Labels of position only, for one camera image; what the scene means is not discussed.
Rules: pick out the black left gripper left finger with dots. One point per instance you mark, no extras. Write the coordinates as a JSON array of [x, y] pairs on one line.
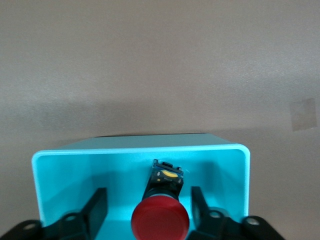
[[92, 220]]

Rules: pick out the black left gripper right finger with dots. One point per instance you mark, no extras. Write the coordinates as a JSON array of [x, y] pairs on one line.
[[203, 222]]

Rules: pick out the red push button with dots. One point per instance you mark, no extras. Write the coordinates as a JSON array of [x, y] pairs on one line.
[[160, 217]]

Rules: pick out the blue plastic bin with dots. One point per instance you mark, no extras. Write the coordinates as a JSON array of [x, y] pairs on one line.
[[75, 175]]

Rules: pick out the translucent tape patch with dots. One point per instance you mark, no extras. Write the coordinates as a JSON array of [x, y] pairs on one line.
[[303, 115]]

